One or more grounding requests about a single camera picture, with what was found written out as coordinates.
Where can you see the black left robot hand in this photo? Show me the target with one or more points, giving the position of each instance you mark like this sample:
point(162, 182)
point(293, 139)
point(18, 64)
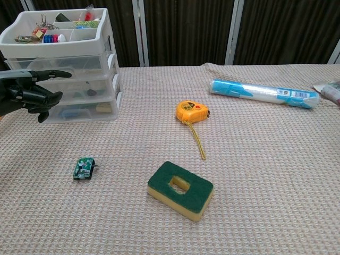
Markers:
point(29, 97)

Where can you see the small green circuit board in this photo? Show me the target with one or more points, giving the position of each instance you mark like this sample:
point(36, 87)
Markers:
point(82, 168)

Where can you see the clear drawer with dark item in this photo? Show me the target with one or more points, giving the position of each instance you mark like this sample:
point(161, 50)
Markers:
point(79, 86)

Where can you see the clear drawer with tan item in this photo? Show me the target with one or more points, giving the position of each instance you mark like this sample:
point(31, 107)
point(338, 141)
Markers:
point(79, 111)

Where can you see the blue flat item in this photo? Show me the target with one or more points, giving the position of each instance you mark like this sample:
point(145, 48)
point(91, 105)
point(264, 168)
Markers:
point(71, 113)

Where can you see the green wrapped candy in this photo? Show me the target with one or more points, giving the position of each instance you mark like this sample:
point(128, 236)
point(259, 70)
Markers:
point(25, 39)

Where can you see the stack of coloured rings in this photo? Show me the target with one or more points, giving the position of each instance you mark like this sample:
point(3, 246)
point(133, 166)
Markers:
point(50, 39)

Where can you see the yellow red tag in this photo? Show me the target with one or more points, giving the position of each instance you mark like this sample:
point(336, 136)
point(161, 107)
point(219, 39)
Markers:
point(39, 33)

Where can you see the tan block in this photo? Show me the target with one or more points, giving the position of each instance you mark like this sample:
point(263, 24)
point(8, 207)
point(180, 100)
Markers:
point(103, 108)

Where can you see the small black block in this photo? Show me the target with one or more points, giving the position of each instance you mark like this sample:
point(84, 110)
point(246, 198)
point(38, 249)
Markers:
point(63, 17)

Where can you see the blue green small package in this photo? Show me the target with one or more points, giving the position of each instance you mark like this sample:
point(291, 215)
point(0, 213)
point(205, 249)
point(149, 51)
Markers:
point(86, 24)

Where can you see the red candy packet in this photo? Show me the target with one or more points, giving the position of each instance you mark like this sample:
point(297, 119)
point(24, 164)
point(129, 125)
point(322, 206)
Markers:
point(89, 15)

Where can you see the green yellow sponge with hole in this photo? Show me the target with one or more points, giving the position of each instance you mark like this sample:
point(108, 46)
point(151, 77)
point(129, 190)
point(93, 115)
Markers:
point(159, 183)

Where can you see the yellow tape measure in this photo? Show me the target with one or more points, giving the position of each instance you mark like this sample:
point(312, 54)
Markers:
point(190, 111)

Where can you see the dark pleated curtain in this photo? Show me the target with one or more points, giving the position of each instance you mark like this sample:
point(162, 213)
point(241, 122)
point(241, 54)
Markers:
point(186, 29)

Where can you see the beige woven tablecloth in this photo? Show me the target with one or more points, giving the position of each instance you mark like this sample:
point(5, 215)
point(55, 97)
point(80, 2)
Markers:
point(239, 172)

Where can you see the blue white plastic bag roll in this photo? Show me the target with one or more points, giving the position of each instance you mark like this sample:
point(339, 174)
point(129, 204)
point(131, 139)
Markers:
point(265, 93)

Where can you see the floral tissue packet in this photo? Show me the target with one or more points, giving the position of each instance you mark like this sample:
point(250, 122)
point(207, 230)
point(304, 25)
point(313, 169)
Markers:
point(332, 93)

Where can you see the white plastic drawer organizer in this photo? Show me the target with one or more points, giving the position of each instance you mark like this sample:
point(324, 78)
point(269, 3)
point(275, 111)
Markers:
point(53, 50)

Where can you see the white frame post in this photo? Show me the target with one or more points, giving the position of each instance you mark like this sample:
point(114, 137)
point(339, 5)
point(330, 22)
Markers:
point(27, 3)
point(140, 32)
point(233, 32)
point(335, 54)

